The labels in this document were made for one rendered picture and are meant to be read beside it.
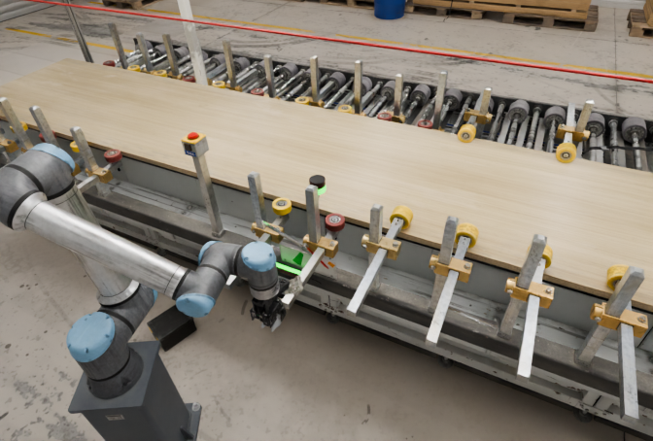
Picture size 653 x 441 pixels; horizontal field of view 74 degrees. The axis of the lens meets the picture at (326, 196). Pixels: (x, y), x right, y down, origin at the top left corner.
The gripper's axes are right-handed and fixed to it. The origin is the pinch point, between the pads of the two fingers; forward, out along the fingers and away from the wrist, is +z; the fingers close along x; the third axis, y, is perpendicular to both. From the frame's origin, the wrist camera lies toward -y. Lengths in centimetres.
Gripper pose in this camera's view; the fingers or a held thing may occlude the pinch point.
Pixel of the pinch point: (276, 322)
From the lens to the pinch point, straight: 153.0
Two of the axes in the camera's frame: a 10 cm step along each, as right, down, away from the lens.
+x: 9.0, 2.5, -3.6
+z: 0.4, 7.8, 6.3
